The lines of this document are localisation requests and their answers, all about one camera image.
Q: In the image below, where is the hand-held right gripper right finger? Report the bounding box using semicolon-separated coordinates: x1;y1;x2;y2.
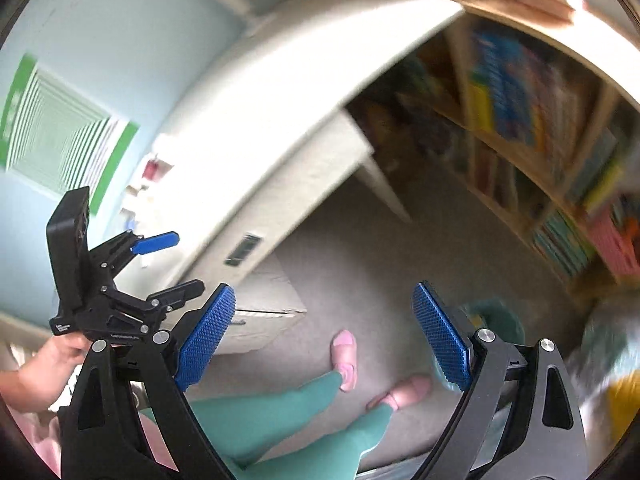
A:
411;281;590;480

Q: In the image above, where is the small pink packet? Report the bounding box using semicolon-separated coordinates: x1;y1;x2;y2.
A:
142;156;167;182

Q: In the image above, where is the wooden bookshelf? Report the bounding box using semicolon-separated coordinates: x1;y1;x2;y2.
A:
345;0;640;306

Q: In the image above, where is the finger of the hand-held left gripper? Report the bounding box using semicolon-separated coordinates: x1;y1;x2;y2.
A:
89;230;181;273
100;279;206;318

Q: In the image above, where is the row of teal books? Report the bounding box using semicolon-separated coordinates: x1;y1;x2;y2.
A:
531;209;597;277

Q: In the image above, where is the person's right leg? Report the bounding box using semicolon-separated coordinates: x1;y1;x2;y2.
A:
232;404;397;480

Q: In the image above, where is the person's left forearm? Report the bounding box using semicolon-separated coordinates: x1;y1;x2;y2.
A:
0;360;66;413

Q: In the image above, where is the person's left hand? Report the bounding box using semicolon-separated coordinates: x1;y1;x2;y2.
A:
37;332;92;386

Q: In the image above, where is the person's leg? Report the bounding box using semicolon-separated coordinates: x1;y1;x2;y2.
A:
189;369;347;467
232;404;397;480

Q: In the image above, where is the row of colourful books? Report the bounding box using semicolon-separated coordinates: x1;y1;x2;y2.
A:
467;25;603;153

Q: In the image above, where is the pink slipper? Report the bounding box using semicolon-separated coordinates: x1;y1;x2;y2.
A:
331;330;360;392
366;376;432;411

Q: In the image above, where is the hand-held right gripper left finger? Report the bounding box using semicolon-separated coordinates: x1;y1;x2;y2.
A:
57;282;238;480

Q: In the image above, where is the pink cloth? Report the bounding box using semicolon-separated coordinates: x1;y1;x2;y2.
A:
0;407;68;480

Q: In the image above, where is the pink box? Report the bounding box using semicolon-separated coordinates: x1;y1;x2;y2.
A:
589;199;640;277

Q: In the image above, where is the row of thin books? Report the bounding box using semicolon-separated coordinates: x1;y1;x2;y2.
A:
470;142;548;223

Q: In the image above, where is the person's left leg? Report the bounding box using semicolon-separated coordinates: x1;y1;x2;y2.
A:
189;369;347;467

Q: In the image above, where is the teal bin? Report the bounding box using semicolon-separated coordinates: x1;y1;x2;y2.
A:
459;299;527;357

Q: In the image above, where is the colourful patterned bag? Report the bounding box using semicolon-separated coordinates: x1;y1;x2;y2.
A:
564;294;640;461

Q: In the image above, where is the white desk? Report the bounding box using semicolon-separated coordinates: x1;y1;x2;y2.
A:
122;0;466;286

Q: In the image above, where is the green striped wall poster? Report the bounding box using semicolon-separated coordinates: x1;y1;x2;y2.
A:
0;52;140;211

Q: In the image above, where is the cardboard box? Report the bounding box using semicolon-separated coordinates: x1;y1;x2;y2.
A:
220;252;308;356

